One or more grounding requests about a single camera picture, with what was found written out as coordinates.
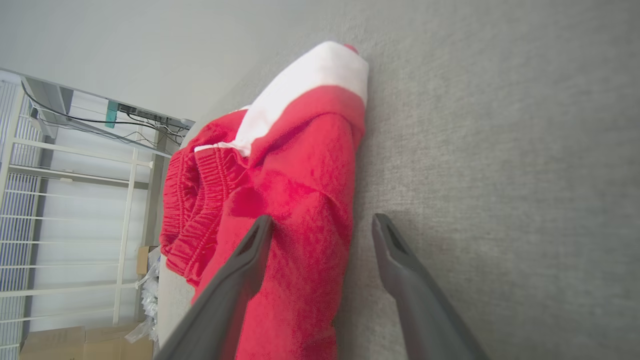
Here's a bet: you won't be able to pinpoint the small cardboard box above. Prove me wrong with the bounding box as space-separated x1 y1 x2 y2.
136 245 160 276

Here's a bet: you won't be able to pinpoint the grey desk with cables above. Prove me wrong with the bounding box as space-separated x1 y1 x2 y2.
20 67 196 161

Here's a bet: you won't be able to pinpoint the clear plastic bags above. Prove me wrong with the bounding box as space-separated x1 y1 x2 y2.
124 249 162 345

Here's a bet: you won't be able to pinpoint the teal bracket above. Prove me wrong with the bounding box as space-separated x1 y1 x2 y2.
104 99 120 129

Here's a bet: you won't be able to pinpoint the red shorts with white stripe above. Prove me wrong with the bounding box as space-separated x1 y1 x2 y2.
159 41 371 360

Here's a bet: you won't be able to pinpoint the large cardboard box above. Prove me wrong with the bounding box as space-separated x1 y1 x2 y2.
19 324 155 360

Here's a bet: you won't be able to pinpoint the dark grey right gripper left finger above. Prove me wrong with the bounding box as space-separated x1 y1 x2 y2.
152 213 275 360

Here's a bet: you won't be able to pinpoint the black power strip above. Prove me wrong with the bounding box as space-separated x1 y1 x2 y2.
118 103 195 135

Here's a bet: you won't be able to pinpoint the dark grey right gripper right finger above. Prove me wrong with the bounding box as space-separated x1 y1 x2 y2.
371 212 492 360

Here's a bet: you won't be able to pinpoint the white metal shelf rack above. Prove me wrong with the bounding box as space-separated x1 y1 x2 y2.
0 70 157 351

